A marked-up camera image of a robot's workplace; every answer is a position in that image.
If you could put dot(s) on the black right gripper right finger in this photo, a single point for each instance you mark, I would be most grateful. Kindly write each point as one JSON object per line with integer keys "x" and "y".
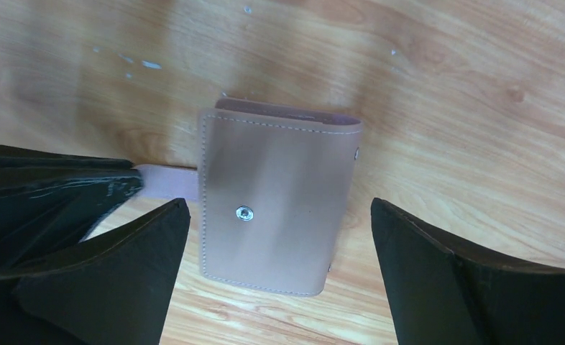
{"x": 443, "y": 289}

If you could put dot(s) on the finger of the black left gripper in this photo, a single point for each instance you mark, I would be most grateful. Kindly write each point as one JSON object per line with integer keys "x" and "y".
{"x": 50, "y": 201}

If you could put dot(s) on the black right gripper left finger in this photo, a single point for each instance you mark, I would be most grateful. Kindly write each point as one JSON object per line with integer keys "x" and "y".
{"x": 114, "y": 288}

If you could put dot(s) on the beige leather card holder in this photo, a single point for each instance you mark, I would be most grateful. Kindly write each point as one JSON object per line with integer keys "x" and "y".
{"x": 272, "y": 182}

